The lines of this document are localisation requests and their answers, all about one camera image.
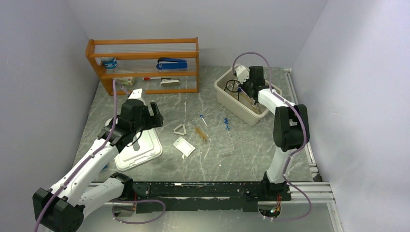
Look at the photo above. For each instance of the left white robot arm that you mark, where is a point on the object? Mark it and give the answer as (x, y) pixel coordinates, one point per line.
(63, 207)

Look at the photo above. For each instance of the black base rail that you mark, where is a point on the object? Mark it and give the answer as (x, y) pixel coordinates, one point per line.
(208, 196)

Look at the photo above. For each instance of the beige plastic bin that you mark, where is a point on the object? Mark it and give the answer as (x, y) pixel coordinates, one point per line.
(239, 105)

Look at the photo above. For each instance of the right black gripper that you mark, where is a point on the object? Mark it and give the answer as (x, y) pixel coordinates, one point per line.
(242, 86)

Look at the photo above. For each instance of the blue stapler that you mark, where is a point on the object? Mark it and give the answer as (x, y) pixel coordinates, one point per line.
(164, 63)

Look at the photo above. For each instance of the orange wooden shelf rack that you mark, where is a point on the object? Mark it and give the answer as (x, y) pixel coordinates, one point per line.
(138, 58)

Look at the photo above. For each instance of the small white green box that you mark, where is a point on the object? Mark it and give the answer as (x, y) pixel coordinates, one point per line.
(129, 81)

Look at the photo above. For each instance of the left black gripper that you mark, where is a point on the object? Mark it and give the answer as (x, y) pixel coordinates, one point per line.
(153, 121)

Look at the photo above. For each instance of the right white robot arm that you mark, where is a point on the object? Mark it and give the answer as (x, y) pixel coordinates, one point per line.
(291, 126)

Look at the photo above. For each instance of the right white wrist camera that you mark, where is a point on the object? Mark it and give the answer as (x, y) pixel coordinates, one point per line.
(241, 72)

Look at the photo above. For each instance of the black metal ring stand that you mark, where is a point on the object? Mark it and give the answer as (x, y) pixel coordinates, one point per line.
(232, 86)

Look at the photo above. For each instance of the brown test tube brush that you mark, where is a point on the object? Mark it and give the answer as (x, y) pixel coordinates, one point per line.
(201, 133)

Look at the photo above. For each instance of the red white marker pen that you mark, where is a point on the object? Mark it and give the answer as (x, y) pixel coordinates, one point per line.
(152, 78)

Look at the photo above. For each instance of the small blue clip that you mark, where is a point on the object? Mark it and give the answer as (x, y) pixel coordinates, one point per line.
(226, 122)

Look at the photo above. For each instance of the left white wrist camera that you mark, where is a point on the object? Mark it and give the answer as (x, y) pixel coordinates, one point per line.
(138, 95)

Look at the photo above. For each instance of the white plastic container lid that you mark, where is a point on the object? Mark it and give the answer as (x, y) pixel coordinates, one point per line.
(148, 147)

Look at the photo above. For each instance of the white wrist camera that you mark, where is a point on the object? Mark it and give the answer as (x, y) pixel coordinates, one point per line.
(138, 95)
(241, 72)

